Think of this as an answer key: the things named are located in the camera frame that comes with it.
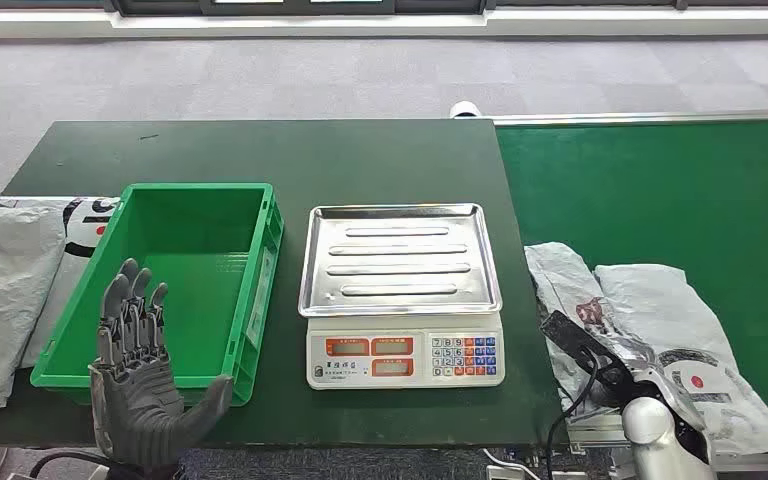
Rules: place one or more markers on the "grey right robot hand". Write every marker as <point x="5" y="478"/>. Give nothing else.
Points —
<point x="636" y="358"/>

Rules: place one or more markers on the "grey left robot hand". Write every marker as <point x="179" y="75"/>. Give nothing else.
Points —
<point x="135" y="404"/>

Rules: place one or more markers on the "large grey parcel bag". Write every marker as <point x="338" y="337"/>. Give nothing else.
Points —
<point x="6" y="298"/>

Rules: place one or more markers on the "white parcel black print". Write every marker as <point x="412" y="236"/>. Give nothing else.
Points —
<point x="86" y="225"/>

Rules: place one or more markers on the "white conveyor end roller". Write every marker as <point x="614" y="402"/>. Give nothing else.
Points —
<point x="467" y="110"/>

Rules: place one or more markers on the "green plastic crate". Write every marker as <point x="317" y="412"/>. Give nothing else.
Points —
<point x="178" y="265"/>

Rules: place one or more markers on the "white power strip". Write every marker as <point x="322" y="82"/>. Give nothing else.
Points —
<point x="500" y="472"/>

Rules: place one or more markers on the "white scale with steel tray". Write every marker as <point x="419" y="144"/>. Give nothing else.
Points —
<point x="397" y="265"/>

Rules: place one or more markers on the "white window sill ledge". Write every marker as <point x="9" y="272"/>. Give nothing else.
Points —
<point x="357" y="25"/>

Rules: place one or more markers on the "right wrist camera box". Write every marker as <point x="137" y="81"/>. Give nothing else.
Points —
<point x="569" y="334"/>

